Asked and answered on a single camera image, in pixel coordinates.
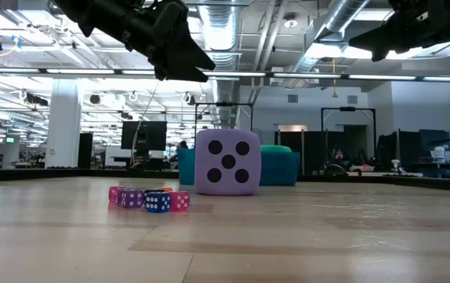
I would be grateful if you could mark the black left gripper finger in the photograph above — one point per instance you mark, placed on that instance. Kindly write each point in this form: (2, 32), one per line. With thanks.
(193, 59)
(181, 75)

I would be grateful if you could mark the large purple foam die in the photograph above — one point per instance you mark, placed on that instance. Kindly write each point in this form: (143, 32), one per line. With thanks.
(227, 184)

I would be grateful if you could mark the large teal foam die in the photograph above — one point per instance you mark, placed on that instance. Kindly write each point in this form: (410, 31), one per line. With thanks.
(276, 149)

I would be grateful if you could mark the small pink translucent die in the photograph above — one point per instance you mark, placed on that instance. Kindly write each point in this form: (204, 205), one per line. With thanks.
(113, 195)
(180, 201)

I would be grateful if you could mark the ceiling light strip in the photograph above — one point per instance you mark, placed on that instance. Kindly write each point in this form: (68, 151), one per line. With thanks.
(382, 77)
(307, 75)
(79, 71)
(8, 70)
(449, 78)

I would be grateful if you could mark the black office monitor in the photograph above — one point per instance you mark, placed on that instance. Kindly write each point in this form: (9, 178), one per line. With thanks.
(156, 135)

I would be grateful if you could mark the person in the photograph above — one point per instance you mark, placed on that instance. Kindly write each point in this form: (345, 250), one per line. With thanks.
(341, 155)
(183, 144)

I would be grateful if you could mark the round ceiling fixture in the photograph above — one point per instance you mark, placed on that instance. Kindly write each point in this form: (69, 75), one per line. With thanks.
(290, 21)

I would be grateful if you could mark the black desk monitor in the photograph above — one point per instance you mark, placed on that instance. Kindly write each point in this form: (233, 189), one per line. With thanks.
(388, 153)
(409, 149)
(435, 137)

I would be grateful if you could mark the white low cabinet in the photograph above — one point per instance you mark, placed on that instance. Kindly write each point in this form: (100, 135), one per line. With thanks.
(115, 155)

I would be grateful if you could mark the small white desk gadget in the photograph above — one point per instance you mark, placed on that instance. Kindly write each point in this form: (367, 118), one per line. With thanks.
(395, 164)

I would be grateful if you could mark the small orange translucent die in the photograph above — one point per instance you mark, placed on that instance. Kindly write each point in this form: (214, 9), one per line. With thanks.
(165, 190)

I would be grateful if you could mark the white cup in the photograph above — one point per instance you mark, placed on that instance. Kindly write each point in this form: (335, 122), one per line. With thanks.
(438, 154)

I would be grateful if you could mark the black partition panel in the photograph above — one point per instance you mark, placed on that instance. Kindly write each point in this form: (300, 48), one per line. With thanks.
(311, 153)

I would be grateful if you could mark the black tall cabinet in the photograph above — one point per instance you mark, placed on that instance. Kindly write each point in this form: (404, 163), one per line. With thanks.
(85, 151)

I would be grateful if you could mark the small blue translucent die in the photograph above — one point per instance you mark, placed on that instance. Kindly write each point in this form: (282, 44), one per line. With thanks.
(157, 202)

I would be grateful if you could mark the white round pillar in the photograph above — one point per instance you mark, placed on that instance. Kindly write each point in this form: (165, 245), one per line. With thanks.
(63, 129)

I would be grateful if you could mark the black office desk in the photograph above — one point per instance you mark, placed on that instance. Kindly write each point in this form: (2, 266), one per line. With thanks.
(445, 165)

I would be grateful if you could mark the small purple translucent die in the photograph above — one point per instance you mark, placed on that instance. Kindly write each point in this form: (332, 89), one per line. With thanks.
(130, 198)

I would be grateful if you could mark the blue plastic tray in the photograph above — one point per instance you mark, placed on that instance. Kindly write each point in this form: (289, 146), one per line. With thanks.
(280, 169)

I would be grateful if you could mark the silver ceiling duct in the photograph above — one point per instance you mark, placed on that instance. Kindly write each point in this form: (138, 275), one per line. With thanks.
(221, 35)
(339, 15)

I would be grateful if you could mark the wall vent grille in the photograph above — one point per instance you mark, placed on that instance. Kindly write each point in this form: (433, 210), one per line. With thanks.
(351, 99)
(292, 98)

